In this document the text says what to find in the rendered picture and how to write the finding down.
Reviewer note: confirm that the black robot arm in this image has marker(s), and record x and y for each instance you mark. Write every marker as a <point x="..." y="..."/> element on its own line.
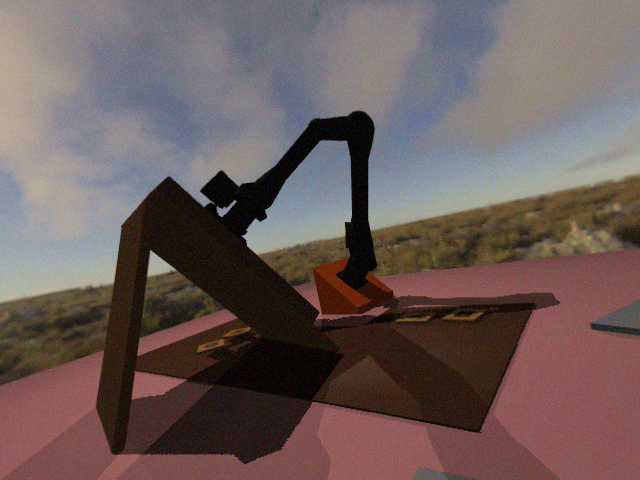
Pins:
<point x="254" y="198"/>

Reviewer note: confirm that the grey rectangular tile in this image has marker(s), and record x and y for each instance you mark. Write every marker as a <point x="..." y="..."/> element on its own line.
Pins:
<point x="625" y="320"/>
<point x="429" y="474"/>

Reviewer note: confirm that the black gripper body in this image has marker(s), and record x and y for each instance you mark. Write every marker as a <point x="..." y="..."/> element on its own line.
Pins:
<point x="236" y="225"/>

